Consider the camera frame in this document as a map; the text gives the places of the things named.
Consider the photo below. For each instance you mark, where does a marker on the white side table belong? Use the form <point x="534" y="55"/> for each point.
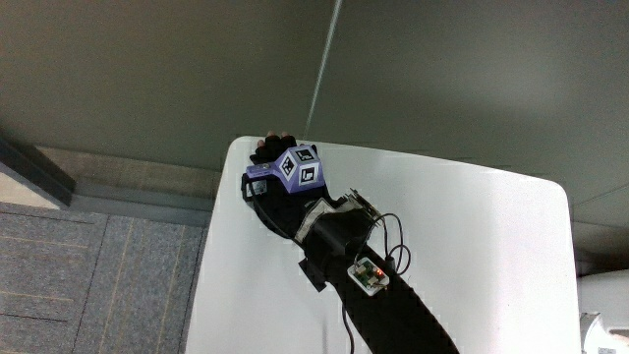
<point x="602" y="290"/>

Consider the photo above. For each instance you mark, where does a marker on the person's right hand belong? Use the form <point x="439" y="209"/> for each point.
<point x="275" y="196"/>

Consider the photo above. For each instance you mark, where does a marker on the white plastic device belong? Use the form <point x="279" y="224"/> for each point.
<point x="602" y="336"/>

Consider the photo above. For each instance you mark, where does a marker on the white sensor circuit board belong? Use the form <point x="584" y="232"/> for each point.
<point x="368" y="277"/>

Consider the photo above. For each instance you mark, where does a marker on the person's right forearm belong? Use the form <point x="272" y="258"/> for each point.
<point x="393" y="314"/>

